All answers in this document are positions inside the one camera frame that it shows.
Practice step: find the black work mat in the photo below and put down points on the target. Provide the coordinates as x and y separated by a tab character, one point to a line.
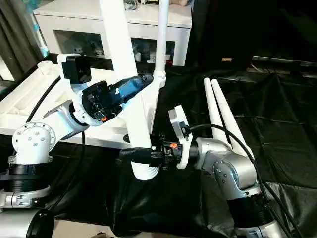
277	148

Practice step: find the white glass-door cabinet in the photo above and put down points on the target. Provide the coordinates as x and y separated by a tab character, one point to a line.
74	12

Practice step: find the white plastic table leg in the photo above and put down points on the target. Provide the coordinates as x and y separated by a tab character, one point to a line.
162	39
119	39
225	109
212	104

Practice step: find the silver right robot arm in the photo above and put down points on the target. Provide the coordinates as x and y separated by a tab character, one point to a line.
223	163

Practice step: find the grey crumpled object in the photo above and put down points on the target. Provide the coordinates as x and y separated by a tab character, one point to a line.
131	4

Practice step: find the white upturned plastic table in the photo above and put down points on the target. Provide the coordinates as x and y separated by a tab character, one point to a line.
29	104

